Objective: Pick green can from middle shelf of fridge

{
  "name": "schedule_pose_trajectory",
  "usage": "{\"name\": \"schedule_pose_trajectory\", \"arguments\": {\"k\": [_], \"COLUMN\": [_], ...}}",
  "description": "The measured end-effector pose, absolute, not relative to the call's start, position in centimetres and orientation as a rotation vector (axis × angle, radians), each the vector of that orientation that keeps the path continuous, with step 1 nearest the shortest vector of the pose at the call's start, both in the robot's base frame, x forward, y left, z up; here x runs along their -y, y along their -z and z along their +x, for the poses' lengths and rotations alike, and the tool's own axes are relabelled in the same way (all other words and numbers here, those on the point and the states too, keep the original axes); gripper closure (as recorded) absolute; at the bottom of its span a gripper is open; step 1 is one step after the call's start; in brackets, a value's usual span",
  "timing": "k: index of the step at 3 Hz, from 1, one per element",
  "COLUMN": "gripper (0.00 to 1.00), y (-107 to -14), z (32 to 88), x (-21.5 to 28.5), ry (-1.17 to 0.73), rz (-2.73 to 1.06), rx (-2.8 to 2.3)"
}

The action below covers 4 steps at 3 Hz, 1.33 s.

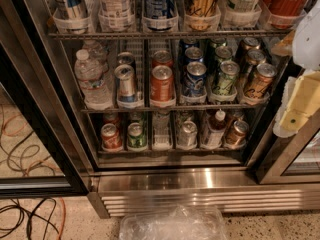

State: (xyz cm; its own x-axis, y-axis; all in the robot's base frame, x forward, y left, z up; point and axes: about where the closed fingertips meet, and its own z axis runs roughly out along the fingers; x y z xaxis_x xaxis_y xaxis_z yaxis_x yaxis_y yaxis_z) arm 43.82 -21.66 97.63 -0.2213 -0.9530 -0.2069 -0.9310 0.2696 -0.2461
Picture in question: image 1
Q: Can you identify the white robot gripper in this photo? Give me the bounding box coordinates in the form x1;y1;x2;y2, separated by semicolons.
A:
271;0;320;138

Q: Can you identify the green can shelf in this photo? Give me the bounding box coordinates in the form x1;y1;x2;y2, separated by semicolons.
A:
210;46;233;71
127;122;146;148
207;37;227;55
212;61;240;96

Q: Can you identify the gold can front middle shelf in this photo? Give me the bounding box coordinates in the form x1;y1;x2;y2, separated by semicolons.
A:
243;63;277;99

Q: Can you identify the gold can shelf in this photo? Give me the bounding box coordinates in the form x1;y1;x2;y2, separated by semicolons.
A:
235;37;261;62
240;49;267;75
243;63;277;99

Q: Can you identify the gold can rear middle shelf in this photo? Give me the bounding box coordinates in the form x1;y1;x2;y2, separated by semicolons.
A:
235;37;261;62

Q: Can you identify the red cola bottle top shelf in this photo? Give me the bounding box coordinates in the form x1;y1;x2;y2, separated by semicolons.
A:
262;0;307;29

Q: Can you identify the brown can bottom shelf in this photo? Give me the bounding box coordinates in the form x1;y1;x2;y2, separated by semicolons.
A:
225;120;249;146

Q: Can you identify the right glass fridge door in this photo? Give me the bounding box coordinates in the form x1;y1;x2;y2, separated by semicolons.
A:
256;110;320;184

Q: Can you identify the glass fridge door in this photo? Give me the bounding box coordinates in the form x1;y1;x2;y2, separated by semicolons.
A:
256;110;320;184
0;42;88;199

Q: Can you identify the blue can front middle shelf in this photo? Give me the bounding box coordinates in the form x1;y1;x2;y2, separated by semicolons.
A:
182;62;207;97

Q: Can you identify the yellow can top shelf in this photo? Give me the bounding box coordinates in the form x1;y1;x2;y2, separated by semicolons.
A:
183;0;218;31

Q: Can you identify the blue can rear middle shelf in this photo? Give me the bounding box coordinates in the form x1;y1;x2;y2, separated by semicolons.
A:
179;39;200;55

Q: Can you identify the silver can bottom shelf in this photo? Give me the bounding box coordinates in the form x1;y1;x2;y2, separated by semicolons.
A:
178;121;197;148

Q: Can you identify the silver can shelf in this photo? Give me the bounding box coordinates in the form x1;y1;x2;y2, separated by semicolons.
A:
178;121;197;148
117;52;135;67

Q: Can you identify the orange can front middle shelf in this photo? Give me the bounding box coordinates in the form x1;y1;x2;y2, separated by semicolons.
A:
151;65;174;102

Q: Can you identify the orange can shelf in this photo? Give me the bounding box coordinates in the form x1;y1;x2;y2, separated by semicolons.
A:
151;65;174;102
152;50;174;68

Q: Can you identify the orange can rear middle shelf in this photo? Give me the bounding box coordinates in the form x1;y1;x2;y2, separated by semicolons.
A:
152;50;174;68

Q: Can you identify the blue white can top shelf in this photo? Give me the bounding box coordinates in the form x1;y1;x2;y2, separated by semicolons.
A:
144;0;176;31

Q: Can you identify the stainless steel fridge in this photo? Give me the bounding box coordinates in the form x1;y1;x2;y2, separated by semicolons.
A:
0;0;319;218

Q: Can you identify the silver blue can front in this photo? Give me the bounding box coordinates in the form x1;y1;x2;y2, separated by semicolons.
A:
115;64;136;102

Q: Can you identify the green can bottom shelf front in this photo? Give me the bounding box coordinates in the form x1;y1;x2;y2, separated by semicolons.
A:
127;122;146;148

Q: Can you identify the silver can rear middle shelf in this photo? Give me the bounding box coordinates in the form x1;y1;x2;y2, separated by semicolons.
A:
117;52;135;67

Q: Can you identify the white label can top shelf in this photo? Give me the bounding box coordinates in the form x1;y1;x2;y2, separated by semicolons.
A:
100;0;135;31

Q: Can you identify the red can bottom shelf front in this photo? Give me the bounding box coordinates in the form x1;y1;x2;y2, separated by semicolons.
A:
101;123;122;150

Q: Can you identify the blue striped can top left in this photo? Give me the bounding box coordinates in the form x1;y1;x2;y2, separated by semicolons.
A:
55;0;88;22

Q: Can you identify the left glass fridge door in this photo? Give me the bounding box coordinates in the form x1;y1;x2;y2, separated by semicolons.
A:
0;42;88;199

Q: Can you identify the juice bottle white cap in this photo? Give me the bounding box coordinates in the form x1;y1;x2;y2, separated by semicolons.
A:
200;110;226;150

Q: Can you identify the clear plastic container on floor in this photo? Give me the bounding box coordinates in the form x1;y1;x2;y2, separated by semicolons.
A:
119;205;228;240

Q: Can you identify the rear clear water bottle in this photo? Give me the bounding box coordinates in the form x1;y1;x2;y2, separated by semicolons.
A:
83;40;109;73

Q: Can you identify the clear water bottle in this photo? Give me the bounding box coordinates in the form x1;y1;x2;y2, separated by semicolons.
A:
83;40;109;73
74;49;112;110

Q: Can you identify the front clear water bottle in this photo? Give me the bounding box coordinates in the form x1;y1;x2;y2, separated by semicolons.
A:
74;49;112;110

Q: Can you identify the black cable on floor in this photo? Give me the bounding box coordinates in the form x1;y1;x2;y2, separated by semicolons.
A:
0;130;61;240

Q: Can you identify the orange cable on floor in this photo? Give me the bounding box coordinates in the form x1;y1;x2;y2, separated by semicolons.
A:
0;104;67;240

